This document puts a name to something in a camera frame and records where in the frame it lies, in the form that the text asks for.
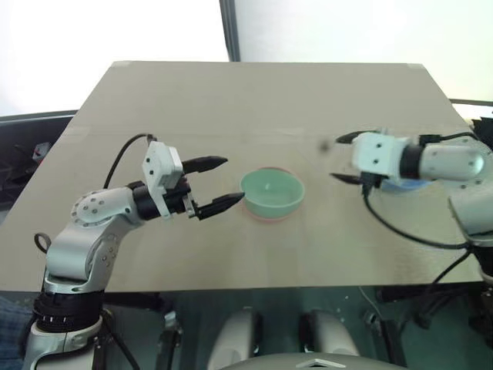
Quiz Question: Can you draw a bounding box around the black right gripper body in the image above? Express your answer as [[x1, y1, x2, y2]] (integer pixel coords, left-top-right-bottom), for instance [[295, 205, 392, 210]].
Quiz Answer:
[[360, 171, 385, 190]]

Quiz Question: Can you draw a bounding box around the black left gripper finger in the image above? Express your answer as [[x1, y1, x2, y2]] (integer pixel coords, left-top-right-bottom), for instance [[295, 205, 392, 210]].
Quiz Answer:
[[181, 155, 230, 175], [193, 191, 246, 222]]

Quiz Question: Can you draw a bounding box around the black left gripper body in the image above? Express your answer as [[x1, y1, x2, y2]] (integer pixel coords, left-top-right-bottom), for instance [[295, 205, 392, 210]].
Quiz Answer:
[[162, 174, 200, 220]]

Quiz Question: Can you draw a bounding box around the green bowl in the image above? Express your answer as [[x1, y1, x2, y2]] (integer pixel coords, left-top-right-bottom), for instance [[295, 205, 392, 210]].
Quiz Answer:
[[240, 168, 306, 220]]

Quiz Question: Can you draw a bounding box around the blue bowl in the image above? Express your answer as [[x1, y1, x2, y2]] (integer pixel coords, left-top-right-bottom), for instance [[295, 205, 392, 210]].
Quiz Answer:
[[380, 178, 431, 193]]

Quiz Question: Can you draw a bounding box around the black case beside table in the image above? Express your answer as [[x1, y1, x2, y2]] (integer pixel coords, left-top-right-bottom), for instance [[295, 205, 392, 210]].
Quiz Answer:
[[451, 98, 493, 150]]

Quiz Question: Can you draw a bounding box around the black equipment beside table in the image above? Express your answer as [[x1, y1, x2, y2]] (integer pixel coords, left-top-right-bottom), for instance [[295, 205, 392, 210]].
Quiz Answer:
[[0, 110, 79, 207]]

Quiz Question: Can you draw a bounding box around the white rounded shell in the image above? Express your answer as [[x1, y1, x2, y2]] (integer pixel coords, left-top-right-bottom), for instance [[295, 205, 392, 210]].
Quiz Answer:
[[299, 308, 361, 370]]

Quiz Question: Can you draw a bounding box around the dark grey rounded shell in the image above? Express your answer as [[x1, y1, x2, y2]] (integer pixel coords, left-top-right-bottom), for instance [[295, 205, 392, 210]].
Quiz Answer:
[[226, 350, 400, 370]]

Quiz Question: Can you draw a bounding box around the blue denim cloth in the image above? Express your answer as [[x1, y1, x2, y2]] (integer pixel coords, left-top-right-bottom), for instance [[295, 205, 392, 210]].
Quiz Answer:
[[0, 295, 34, 365]]

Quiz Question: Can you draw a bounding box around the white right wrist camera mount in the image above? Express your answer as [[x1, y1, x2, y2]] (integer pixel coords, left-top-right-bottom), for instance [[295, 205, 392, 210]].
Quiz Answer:
[[351, 131, 406, 180]]

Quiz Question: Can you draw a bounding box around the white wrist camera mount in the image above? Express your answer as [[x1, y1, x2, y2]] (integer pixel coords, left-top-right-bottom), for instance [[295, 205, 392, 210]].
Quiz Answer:
[[351, 131, 406, 180], [141, 140, 184, 222]]

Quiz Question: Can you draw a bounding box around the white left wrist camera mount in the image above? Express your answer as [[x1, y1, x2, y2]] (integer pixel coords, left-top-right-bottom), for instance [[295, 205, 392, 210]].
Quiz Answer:
[[141, 140, 184, 222]]

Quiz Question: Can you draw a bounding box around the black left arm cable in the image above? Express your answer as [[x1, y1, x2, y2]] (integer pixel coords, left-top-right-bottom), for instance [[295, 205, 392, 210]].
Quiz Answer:
[[102, 133, 156, 190]]

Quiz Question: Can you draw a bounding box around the dark window frame post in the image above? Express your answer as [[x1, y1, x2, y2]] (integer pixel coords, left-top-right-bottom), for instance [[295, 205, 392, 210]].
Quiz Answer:
[[220, 0, 241, 63]]

